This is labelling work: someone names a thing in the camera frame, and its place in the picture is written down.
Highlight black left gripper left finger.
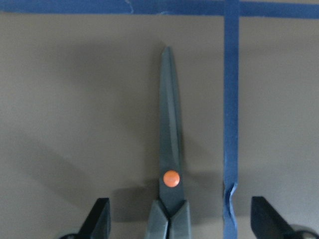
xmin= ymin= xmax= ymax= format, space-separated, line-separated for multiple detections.
xmin=59 ymin=198 xmax=111 ymax=239

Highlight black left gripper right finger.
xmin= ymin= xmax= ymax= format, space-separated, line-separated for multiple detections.
xmin=250 ymin=196 xmax=319 ymax=239

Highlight grey orange scissors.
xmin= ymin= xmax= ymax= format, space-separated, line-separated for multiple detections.
xmin=144 ymin=46 xmax=192 ymax=239

